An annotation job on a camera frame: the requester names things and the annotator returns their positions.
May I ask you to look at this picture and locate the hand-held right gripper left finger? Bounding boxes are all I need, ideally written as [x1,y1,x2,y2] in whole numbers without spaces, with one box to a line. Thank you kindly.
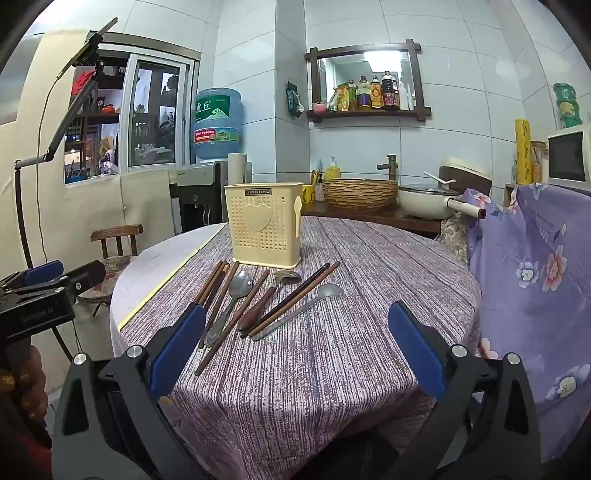
[52,304,207,480]

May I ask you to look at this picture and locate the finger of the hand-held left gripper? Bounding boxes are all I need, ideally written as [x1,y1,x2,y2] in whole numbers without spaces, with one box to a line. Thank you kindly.
[2,260,107,305]
[0,260,64,292]

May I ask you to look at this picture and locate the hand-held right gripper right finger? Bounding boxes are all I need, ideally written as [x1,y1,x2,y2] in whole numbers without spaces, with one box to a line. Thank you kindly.
[388,300,541,480]

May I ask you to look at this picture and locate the ornate-handled metal spoon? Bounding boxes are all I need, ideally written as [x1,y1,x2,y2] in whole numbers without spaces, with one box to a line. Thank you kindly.
[204,271,254,348]

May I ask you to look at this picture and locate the wooden-handled metal spoon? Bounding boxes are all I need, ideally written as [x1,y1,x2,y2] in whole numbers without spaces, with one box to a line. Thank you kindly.
[238,270,302,332]

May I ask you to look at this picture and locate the plain metal spoon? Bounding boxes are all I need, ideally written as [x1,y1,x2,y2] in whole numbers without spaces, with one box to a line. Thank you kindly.
[252,283,345,342]

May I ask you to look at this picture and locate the dark wooden chopstick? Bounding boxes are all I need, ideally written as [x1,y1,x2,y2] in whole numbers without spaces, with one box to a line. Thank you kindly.
[240,263,331,339]

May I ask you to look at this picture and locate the cream plastic utensil holder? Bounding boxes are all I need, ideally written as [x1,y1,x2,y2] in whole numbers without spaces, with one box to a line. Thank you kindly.
[224,182,304,271]

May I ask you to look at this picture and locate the person's left hand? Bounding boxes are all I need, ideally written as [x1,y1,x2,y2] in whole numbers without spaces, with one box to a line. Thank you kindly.
[0,345,49,422]

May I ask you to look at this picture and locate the purple striped tablecloth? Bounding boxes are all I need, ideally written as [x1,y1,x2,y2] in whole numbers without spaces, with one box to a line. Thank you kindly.
[117,216,481,480]

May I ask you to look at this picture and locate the beige paisley cloth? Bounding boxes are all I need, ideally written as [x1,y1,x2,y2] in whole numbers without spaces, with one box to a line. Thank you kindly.
[438,215,470,265]

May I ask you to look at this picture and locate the purple floral cloth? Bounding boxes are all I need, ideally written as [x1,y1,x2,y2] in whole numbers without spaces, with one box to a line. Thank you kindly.
[462,182,591,462]

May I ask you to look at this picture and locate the dark wooden counter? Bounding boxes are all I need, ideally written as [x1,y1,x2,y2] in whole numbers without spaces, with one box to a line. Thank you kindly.
[300,200,444,236]

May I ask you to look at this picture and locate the water dispenser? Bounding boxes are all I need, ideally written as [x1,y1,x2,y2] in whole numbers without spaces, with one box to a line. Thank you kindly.
[168,161,229,234]

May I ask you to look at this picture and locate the cream pan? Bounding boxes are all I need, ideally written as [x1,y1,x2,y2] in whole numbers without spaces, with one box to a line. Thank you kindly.
[398,182,486,220]

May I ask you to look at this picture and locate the glass pan lid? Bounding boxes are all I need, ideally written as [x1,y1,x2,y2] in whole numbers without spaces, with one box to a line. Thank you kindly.
[399,183,460,197]

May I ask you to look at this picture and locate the black phone stand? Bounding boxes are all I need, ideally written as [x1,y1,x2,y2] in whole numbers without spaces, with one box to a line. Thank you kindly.
[14,69,105,268]

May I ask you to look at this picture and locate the woven-look wash basin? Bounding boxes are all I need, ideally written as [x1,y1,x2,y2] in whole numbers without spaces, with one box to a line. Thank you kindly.
[322,178,399,212]

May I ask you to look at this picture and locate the brown box with white top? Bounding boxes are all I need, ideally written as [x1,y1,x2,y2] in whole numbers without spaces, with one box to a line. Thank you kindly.
[438,158,492,195]

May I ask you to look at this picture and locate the sliding window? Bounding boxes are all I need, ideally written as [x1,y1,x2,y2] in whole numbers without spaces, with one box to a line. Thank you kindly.
[65,44,200,185]

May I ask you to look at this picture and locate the blue water jug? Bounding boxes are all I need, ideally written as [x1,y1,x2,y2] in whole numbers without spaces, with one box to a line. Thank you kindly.
[193,88,243,162]

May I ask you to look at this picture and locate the mounted phone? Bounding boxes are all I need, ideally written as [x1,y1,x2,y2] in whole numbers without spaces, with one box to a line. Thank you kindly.
[58,17,118,80]

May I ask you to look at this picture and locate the white microwave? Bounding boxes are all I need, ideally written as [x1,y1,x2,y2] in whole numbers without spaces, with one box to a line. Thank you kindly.
[547,122,591,185]

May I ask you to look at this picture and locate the dark sauce bottle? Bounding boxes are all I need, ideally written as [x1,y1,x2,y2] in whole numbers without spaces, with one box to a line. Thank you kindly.
[381,71,400,110]

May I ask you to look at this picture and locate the wooden-framed mirror shelf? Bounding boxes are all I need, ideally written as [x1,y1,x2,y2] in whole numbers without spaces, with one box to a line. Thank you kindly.
[305,39,432,124]

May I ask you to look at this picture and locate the green tins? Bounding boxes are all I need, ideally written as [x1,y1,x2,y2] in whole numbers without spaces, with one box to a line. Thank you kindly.
[553,83,583,130]

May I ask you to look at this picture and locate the black cable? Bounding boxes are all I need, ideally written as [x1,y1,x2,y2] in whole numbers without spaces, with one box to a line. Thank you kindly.
[36,78,57,265]

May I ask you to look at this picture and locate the green wall packet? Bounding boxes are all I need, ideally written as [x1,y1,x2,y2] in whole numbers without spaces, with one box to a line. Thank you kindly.
[285,82,305,115]

